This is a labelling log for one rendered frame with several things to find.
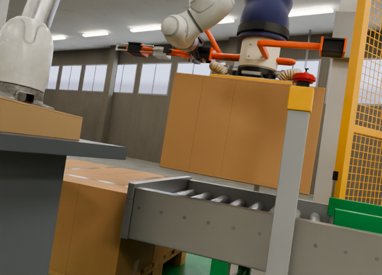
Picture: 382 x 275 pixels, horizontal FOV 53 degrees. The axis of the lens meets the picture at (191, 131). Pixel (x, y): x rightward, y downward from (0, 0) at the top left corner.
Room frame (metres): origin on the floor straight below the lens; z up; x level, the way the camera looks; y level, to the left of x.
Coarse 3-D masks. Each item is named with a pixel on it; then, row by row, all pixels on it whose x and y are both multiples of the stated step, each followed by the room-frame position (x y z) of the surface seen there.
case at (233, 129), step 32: (192, 96) 1.55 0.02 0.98; (224, 96) 1.51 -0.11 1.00; (256, 96) 1.47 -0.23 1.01; (288, 96) 1.43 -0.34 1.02; (320, 96) 1.40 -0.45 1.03; (192, 128) 1.54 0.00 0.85; (224, 128) 1.50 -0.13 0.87; (256, 128) 1.46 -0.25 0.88; (160, 160) 1.58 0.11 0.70; (192, 160) 1.53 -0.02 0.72; (224, 160) 1.49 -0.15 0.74; (256, 160) 1.46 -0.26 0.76
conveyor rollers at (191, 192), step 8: (184, 192) 1.88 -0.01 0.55; (192, 192) 1.98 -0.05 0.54; (208, 192) 2.01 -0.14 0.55; (216, 200) 1.77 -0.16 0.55; (224, 200) 1.88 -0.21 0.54; (240, 200) 1.88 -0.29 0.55; (256, 208) 1.72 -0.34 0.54; (272, 208) 1.79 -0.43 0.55; (296, 216) 1.63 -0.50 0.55; (312, 216) 1.71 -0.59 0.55
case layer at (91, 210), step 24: (72, 168) 2.24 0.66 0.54; (96, 168) 2.44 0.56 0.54; (120, 168) 2.68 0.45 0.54; (72, 192) 1.69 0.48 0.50; (96, 192) 1.66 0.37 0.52; (120, 192) 1.62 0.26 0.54; (72, 216) 1.69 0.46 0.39; (96, 216) 1.65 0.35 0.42; (120, 216) 1.62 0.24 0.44; (72, 240) 1.68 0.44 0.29; (96, 240) 1.65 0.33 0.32; (120, 240) 1.61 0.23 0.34; (72, 264) 1.68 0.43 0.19; (96, 264) 1.64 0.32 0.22; (120, 264) 1.64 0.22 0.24; (144, 264) 1.90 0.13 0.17
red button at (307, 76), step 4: (292, 76) 1.11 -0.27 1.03; (296, 76) 1.10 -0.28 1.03; (300, 76) 1.09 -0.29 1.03; (304, 76) 1.08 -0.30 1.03; (308, 76) 1.08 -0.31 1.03; (312, 76) 1.09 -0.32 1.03; (296, 80) 1.10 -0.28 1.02; (300, 80) 1.10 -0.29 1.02; (304, 80) 1.09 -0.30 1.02; (308, 80) 1.09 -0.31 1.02; (312, 80) 1.10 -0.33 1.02; (296, 84) 1.12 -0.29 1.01; (300, 84) 1.10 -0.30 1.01; (304, 84) 1.10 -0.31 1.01; (308, 84) 1.10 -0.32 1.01
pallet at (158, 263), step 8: (168, 256) 2.22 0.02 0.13; (176, 256) 2.47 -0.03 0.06; (184, 256) 2.52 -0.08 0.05; (152, 264) 2.02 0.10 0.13; (160, 264) 2.11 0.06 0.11; (176, 264) 2.47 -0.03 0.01; (48, 272) 1.71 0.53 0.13; (56, 272) 1.70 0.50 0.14; (144, 272) 1.91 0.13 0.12; (152, 272) 2.02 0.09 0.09; (160, 272) 2.13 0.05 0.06
